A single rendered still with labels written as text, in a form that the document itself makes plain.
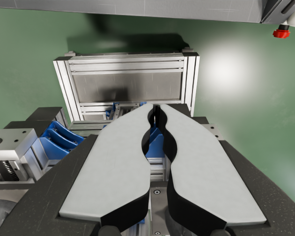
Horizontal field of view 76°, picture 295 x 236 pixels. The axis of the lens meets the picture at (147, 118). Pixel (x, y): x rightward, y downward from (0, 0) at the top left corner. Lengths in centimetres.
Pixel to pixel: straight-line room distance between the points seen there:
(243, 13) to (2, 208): 66
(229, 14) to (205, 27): 98
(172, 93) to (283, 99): 93
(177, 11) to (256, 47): 119
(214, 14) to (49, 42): 125
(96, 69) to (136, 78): 24
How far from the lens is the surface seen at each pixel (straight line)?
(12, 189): 58
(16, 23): 158
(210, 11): 39
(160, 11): 37
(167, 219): 53
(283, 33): 61
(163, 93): 124
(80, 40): 142
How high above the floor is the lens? 132
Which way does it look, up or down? 57 degrees down
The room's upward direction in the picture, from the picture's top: 179 degrees counter-clockwise
